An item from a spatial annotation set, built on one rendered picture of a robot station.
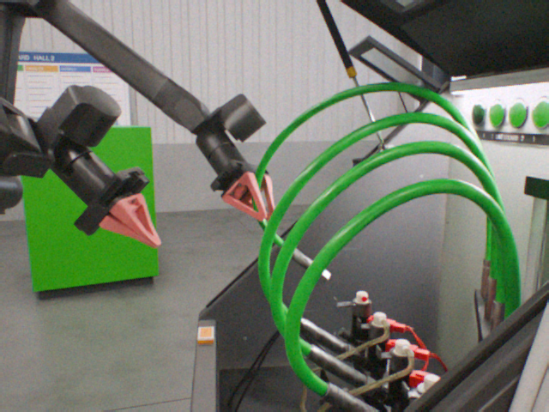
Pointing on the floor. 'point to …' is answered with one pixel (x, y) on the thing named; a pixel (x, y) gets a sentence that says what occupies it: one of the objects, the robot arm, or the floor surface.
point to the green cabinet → (52, 200)
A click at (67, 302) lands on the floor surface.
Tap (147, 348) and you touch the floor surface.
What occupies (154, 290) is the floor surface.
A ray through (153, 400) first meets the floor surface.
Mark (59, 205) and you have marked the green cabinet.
